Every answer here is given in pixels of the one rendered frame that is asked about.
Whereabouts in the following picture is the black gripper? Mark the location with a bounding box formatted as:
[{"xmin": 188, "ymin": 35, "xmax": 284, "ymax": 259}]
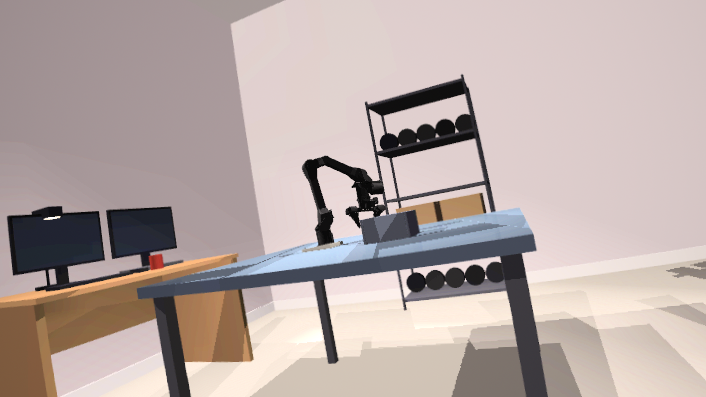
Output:
[{"xmin": 345, "ymin": 194, "xmax": 386, "ymax": 229}]

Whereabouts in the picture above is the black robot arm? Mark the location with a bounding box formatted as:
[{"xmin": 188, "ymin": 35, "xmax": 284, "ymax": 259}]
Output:
[{"xmin": 302, "ymin": 156, "xmax": 384, "ymax": 246}]

